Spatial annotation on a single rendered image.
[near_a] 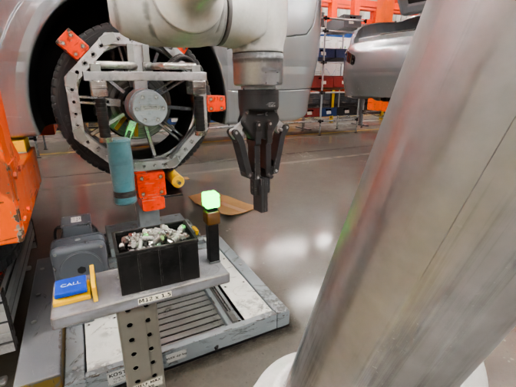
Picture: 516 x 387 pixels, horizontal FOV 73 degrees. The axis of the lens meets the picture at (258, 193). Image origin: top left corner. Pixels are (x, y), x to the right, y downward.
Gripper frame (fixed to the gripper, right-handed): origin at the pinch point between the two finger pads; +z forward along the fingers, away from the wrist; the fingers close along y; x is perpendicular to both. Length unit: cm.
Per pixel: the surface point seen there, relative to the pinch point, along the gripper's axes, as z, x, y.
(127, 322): 37, 27, -24
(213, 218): 14.1, 26.2, 1.9
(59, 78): -24, 104, -23
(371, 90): -12, 178, 251
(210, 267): 28.2, 25.4, -0.4
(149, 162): 10, 93, 5
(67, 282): 25, 34, -35
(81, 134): -3, 95, -20
